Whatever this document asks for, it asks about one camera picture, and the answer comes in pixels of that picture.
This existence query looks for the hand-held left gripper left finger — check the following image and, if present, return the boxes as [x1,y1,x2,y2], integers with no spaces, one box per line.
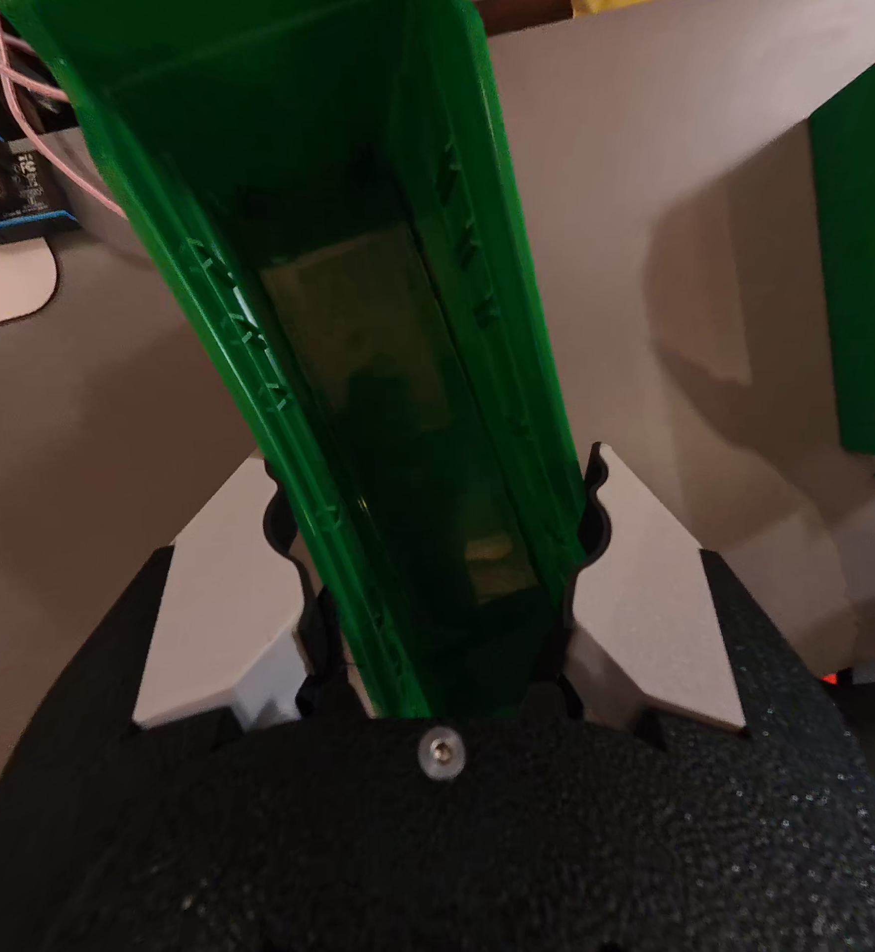
[132,450,351,730]

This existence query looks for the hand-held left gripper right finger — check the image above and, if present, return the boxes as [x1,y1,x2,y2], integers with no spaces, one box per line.
[557,441,750,733]

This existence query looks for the green plastic bin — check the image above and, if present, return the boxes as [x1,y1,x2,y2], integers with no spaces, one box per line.
[808,33,875,484]
[0,0,589,721]

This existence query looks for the pink cable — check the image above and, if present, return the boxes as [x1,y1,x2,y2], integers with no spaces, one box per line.
[0,0,131,222]

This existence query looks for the black box blue edge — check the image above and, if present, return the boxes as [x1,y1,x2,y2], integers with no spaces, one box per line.
[0,119,83,244]

